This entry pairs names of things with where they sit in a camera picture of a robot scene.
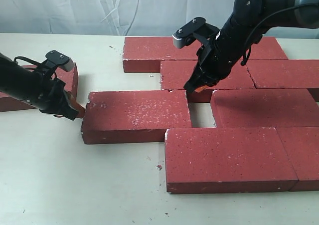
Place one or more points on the red brick with chipped corner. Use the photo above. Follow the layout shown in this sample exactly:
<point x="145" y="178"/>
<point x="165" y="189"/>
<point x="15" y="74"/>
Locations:
<point x="133" y="116"/>

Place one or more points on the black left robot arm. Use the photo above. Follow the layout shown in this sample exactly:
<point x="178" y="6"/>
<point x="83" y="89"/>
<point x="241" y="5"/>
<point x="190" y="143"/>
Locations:
<point x="37" y="84"/>

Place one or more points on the red brick second row right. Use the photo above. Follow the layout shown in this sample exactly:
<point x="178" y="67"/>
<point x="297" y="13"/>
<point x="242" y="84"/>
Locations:
<point x="286" y="74"/>

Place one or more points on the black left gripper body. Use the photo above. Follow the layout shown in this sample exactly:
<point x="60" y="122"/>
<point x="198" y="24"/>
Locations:
<point x="54" y="100"/>

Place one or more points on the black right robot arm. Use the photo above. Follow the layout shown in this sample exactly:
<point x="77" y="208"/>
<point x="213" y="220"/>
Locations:
<point x="251" y="19"/>

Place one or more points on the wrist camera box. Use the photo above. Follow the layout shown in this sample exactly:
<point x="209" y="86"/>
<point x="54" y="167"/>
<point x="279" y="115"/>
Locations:
<point x="196" y="29"/>
<point x="55" y="59"/>

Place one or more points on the light blue backdrop cloth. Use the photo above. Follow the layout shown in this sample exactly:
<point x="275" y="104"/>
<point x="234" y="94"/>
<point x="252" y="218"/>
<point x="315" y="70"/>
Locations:
<point x="108" y="17"/>

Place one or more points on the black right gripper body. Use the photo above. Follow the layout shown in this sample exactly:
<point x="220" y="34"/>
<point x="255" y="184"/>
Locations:
<point x="214" y="64"/>

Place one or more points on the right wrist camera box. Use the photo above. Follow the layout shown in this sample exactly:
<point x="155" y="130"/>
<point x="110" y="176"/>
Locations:
<point x="196" y="29"/>

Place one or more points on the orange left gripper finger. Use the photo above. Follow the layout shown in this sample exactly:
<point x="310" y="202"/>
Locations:
<point x="73" y="109"/>

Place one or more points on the red brick third row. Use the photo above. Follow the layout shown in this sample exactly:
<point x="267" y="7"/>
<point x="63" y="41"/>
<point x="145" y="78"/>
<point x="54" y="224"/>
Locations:
<point x="264" y="108"/>

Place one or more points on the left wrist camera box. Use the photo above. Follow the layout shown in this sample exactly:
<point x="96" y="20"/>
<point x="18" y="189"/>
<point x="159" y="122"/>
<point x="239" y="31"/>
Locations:
<point x="55" y="59"/>

